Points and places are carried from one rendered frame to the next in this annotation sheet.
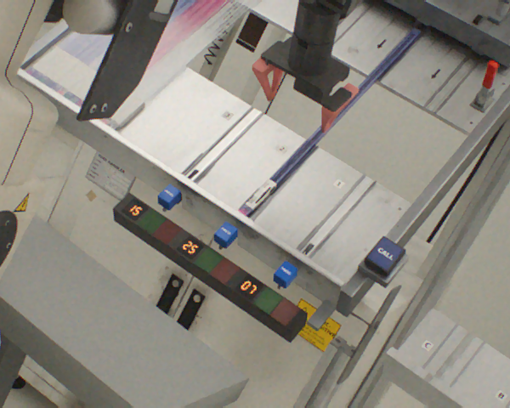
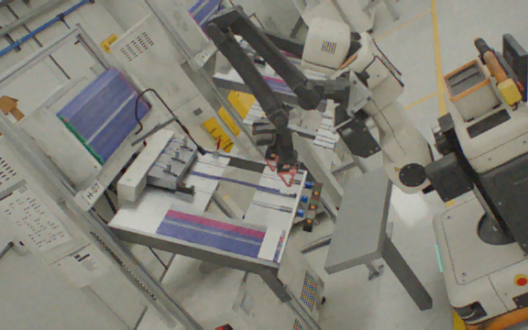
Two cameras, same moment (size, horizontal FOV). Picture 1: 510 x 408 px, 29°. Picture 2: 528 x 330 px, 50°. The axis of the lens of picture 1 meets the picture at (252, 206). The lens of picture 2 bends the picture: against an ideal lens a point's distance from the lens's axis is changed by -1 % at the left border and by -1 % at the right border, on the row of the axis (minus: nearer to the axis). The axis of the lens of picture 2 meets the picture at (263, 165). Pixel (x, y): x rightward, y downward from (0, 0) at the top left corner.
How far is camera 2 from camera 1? 2.66 m
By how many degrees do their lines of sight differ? 75
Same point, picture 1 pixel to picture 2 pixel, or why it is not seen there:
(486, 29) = (193, 148)
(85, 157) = (242, 313)
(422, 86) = (216, 169)
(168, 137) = (277, 219)
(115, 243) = (265, 307)
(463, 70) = (203, 161)
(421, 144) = not seen: outside the picture
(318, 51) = not seen: hidden behind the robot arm
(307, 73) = not seen: hidden behind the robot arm
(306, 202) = (280, 185)
